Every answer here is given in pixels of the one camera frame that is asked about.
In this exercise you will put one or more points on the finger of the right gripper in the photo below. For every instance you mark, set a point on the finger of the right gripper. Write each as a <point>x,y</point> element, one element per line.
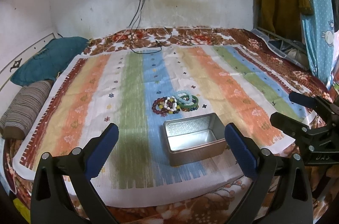
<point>317,103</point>
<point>287,125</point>

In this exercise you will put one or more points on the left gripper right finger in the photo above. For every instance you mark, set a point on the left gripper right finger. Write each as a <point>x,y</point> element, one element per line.
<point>292,201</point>

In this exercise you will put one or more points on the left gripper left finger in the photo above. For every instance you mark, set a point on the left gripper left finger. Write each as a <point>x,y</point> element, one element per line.
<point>51,202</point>

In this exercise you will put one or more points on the green jade bangle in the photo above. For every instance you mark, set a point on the green jade bangle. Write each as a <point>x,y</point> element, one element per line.
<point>188,102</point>

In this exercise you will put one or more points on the blue dotted curtain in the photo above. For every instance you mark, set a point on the blue dotted curtain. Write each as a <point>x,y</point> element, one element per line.
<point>318,33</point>

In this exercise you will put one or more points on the striped grey pillow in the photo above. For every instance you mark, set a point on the striped grey pillow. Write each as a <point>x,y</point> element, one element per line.
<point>21,114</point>

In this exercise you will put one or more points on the silver metal tin box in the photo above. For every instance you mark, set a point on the silver metal tin box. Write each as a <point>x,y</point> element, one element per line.
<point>194,139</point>

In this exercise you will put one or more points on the colourful striped cloth mat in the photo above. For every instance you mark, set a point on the colourful striped cloth mat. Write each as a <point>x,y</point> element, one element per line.
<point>138,92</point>

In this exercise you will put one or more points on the teal pillow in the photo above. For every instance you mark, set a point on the teal pillow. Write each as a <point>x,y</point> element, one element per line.
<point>52,59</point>

